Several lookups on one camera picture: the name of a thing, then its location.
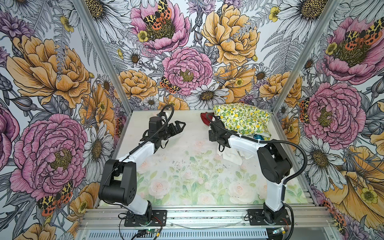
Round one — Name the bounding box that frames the right black corrugated cable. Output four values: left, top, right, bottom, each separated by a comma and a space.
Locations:
205, 112, 308, 240

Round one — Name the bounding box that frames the red cloth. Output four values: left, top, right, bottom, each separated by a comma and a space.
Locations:
200, 112, 215, 126

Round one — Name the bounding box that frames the black corrugated cable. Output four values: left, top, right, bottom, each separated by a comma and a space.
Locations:
205, 112, 308, 240
109, 104, 175, 181

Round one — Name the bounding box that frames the white cloth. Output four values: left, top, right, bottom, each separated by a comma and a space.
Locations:
219, 148, 255, 166

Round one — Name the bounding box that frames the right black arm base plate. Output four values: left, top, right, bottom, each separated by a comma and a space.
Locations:
245, 208, 291, 226

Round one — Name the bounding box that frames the aluminium front frame rail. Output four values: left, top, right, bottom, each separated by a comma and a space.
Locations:
80, 204, 334, 230

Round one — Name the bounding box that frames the left black corrugated cable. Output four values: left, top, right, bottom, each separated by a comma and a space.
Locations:
109, 104, 175, 181

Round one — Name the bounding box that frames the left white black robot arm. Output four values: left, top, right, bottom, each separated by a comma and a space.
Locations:
99, 115, 186, 227

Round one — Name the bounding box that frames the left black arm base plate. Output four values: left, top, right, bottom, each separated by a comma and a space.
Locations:
124, 210, 168, 227

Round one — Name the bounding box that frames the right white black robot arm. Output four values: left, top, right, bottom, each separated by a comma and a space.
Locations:
207, 114, 292, 225

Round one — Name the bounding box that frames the lemon print cloth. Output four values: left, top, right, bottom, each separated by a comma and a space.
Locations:
213, 103, 271, 140

